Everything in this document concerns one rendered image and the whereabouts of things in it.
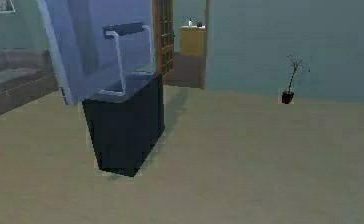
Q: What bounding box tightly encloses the black cabinet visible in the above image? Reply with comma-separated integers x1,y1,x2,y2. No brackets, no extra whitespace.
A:
81,72,166,178

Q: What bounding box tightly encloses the yellow wooden cupboard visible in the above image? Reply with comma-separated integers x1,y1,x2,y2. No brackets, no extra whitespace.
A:
179,25,207,58

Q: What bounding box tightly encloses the brown wooden room door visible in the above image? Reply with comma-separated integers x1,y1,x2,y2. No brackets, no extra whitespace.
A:
152,0,175,80

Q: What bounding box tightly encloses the house plant in red pot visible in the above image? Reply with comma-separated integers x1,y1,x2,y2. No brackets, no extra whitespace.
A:
280,55,312,105

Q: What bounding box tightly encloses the brown sofa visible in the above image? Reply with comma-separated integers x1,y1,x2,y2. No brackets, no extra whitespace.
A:
0,49,60,120

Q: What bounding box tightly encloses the framed wall picture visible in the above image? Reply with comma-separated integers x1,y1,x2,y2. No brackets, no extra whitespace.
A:
0,0,16,14

